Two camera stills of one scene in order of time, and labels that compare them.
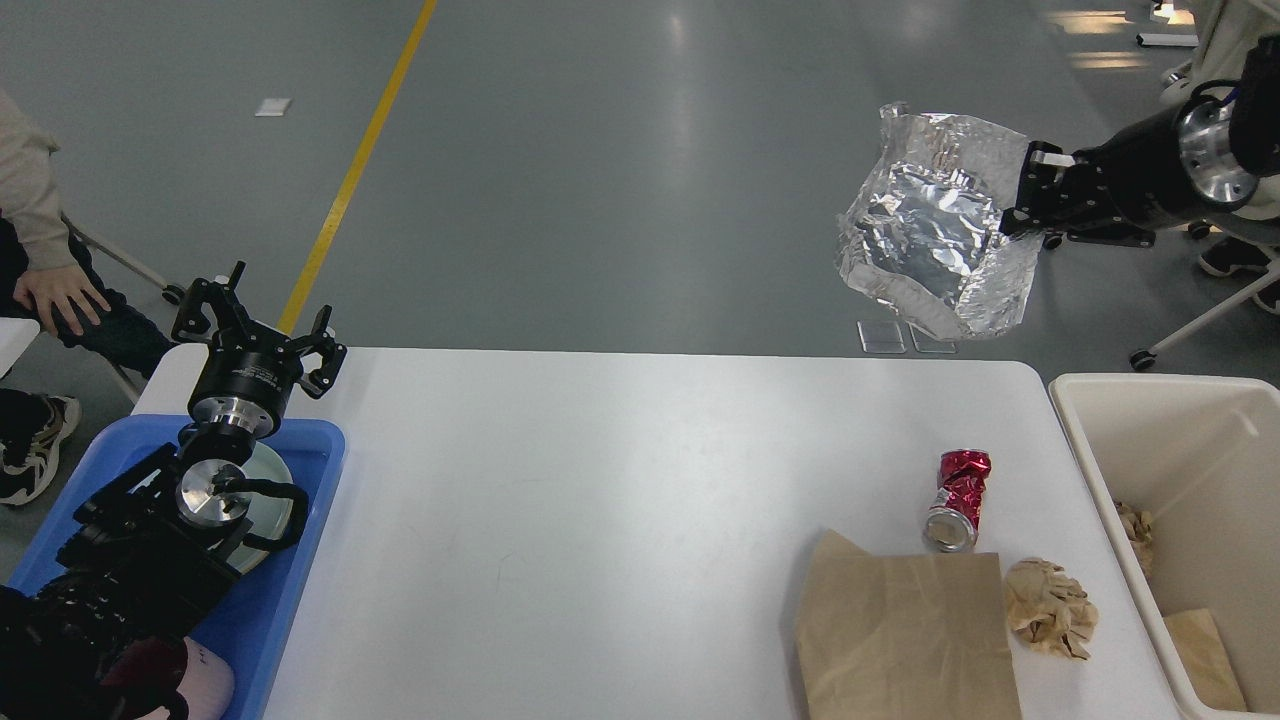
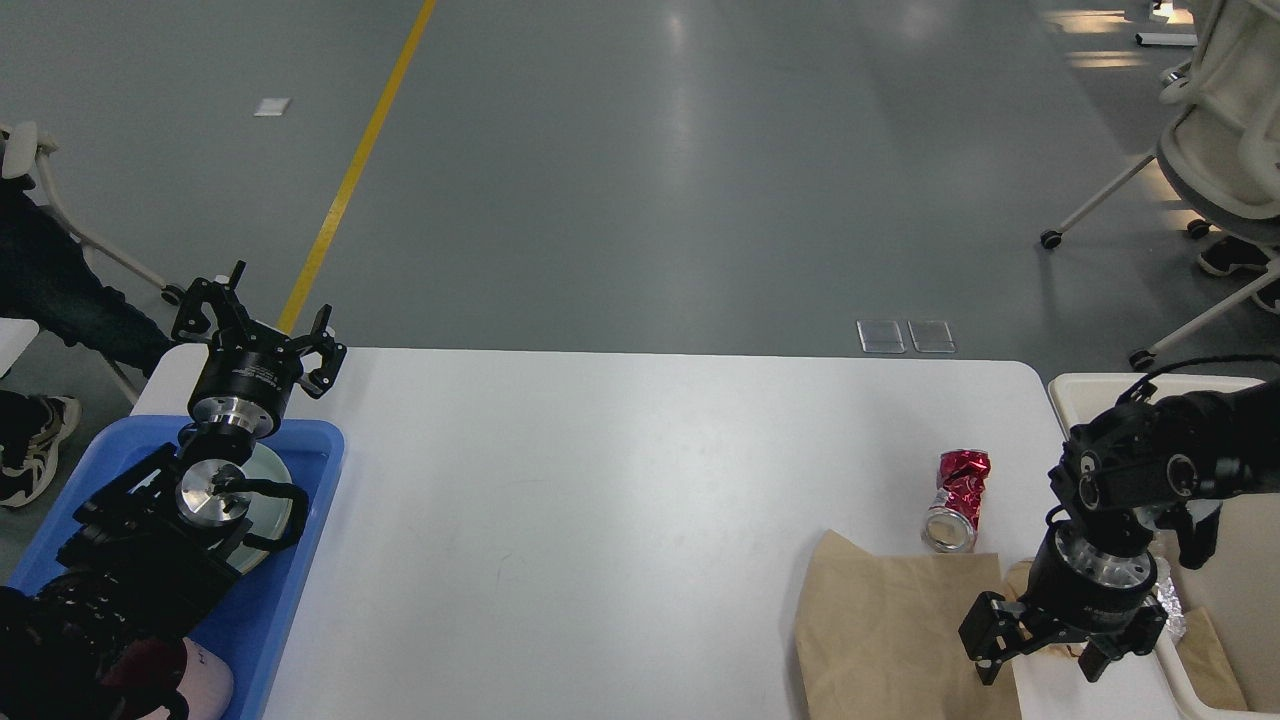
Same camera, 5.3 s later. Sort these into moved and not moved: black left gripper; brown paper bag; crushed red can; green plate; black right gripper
Moved: black right gripper
Not moved: crushed red can; brown paper bag; green plate; black left gripper
